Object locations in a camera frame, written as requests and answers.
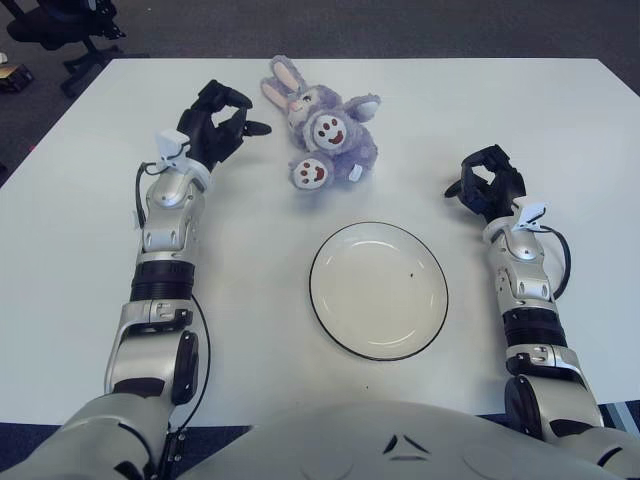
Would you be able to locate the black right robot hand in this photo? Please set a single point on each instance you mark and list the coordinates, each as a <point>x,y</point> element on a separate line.
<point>500,192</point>

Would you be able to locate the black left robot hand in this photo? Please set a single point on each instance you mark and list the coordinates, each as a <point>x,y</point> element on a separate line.
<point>207,132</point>

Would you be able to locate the purple plush bunny doll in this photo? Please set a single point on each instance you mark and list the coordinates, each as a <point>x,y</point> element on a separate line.
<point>340,135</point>

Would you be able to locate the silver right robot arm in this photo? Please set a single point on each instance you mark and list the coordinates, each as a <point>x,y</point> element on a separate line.
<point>525,285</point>

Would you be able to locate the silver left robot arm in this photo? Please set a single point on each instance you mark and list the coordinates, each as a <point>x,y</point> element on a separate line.
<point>165,250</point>

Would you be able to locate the white plate with black rim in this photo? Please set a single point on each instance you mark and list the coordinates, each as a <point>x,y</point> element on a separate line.
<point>377,292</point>

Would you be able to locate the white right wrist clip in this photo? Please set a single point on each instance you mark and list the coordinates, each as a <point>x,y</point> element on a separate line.
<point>530,214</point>

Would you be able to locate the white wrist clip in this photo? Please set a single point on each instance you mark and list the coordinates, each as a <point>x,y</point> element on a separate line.
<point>167,142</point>
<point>530,214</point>

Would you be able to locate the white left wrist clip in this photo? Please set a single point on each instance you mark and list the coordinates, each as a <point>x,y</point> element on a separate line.
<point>167,142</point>

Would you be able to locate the black office chair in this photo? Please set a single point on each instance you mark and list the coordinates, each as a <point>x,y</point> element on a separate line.
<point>50,25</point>

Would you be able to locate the grey robot torso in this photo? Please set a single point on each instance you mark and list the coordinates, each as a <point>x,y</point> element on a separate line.
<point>350,445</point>

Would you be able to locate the black metal bracket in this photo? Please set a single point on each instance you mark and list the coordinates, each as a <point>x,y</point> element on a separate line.
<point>172,455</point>

